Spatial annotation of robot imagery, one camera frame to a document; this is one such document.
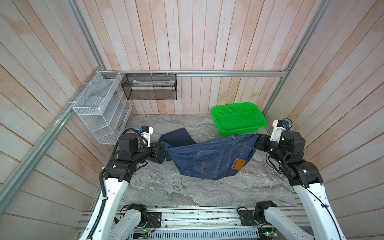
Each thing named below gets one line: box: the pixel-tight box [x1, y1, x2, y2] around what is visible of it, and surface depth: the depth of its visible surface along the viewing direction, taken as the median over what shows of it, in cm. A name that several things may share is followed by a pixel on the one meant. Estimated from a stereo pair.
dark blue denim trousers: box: [155, 127, 259, 180], surface depth 72 cm
